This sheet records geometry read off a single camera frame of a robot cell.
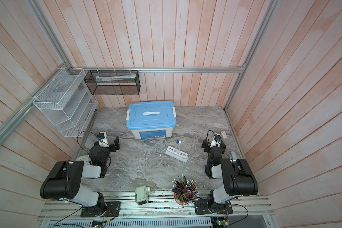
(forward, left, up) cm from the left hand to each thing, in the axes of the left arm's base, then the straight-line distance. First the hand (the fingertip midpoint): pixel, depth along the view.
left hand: (111, 138), depth 91 cm
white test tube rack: (-9, -45, -6) cm, 47 cm away
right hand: (0, -67, +1) cm, 67 cm away
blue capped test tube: (-7, -43, +6) cm, 43 cm away
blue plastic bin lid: (+13, -26, +9) cm, 30 cm away
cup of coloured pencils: (-33, -45, +5) cm, 56 cm away
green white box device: (-32, -23, -4) cm, 40 cm away
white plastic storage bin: (+6, -35, -3) cm, 36 cm away
